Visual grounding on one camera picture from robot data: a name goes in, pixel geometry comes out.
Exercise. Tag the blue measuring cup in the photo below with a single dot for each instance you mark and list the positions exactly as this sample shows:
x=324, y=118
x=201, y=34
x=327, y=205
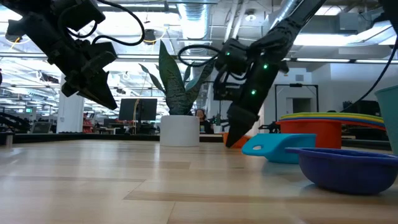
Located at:
x=357, y=121

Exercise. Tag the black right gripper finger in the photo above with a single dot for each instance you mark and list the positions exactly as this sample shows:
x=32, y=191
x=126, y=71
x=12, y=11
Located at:
x=241, y=127
x=227, y=130

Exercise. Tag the white round plant pot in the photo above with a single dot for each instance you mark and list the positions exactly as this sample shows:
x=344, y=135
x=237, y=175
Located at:
x=179, y=130

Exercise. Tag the person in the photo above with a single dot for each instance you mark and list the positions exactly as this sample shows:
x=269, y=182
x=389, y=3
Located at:
x=203, y=124

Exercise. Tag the black computer monitor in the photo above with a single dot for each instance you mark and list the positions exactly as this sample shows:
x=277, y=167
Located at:
x=138, y=109

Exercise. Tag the black metal frame stand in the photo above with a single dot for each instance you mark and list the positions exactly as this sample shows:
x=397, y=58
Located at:
x=295, y=85

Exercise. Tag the indigo measuring cup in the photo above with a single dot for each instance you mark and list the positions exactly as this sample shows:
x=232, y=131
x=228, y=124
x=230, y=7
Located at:
x=342, y=174

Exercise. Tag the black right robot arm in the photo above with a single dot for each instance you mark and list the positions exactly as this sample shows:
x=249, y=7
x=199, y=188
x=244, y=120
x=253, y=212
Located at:
x=280, y=34

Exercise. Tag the cyan measuring cup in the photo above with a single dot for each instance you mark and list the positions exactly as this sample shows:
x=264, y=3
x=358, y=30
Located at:
x=280, y=147

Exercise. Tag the black hanging ceiling lamp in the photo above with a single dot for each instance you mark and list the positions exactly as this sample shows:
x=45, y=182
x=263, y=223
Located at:
x=150, y=35

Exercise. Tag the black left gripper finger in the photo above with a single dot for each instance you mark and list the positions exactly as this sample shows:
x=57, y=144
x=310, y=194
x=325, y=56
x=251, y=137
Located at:
x=107, y=90
x=94, y=88

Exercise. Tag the white square column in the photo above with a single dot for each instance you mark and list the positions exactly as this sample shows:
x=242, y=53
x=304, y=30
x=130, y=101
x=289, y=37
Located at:
x=70, y=115

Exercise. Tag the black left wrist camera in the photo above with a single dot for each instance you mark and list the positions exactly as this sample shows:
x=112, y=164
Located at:
x=104, y=57

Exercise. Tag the black background robot arm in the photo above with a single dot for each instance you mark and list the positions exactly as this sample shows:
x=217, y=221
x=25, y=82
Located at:
x=270, y=127

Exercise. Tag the smooth silver ventilation duct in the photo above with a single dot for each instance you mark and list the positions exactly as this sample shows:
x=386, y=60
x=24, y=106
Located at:
x=280, y=14

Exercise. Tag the ribbed silver ventilation duct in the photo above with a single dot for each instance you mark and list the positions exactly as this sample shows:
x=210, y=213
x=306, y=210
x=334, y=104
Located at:
x=194, y=25

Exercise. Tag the black storage cabinets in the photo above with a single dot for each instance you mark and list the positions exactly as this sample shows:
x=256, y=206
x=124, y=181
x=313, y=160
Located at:
x=363, y=107

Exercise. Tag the red measuring cup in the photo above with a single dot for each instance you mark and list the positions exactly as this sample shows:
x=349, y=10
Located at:
x=311, y=133

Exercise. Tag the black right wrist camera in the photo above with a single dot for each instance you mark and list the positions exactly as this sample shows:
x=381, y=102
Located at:
x=224, y=87

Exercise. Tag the green exit sign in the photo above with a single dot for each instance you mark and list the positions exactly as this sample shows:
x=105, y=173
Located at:
x=29, y=110

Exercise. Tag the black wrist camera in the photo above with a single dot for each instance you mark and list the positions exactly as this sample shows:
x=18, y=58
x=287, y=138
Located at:
x=104, y=57
x=224, y=87

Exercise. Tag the grey laptop screen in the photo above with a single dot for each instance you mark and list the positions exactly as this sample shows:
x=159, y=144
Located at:
x=41, y=127

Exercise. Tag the green snake plant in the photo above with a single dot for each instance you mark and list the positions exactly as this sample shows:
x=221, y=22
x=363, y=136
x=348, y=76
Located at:
x=175, y=90

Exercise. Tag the orange measuring cup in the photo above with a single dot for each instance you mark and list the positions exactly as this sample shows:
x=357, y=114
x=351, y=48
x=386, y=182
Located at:
x=244, y=141

